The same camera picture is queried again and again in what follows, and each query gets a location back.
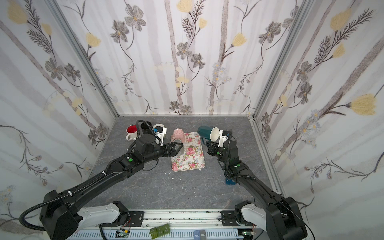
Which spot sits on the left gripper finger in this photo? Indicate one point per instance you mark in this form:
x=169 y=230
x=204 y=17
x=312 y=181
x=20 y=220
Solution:
x=176 y=144
x=177 y=151

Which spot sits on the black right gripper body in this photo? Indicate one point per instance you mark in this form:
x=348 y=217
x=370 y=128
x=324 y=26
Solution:
x=214 y=147

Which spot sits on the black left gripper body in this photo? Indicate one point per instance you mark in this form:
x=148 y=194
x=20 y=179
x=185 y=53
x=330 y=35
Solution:
x=167 y=149

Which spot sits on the dark green mug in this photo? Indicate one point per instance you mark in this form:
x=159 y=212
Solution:
x=207 y=132

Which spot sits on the light green mug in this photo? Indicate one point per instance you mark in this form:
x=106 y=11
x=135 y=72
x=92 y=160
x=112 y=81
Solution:
x=159 y=129

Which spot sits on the black mug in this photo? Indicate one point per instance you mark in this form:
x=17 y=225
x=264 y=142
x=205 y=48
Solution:
x=146 y=125

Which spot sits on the white mug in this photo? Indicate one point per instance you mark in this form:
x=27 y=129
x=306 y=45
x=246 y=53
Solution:
x=132 y=132

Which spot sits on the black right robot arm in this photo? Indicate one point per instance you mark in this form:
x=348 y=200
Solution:
x=278 y=216

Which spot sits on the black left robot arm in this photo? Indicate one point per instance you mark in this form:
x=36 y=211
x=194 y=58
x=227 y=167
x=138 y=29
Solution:
x=58 y=214

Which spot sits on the pink mug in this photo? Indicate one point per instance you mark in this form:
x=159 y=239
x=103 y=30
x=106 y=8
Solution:
x=178 y=135

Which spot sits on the floral serving tray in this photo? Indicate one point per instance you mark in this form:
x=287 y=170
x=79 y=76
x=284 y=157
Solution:
x=192 y=157

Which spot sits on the small blue block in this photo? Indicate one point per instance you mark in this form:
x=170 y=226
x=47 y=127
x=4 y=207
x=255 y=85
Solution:
x=230 y=182

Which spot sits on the green circuit board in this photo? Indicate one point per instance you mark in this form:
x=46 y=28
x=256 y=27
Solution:
x=159 y=231

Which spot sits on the blue grey connector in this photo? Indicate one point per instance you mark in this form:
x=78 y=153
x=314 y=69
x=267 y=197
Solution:
x=200 y=235

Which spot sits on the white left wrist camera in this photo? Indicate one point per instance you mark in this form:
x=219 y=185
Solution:
x=160 y=139

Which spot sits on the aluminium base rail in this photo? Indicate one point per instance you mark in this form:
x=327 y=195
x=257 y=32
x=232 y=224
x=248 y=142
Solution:
x=218 y=224

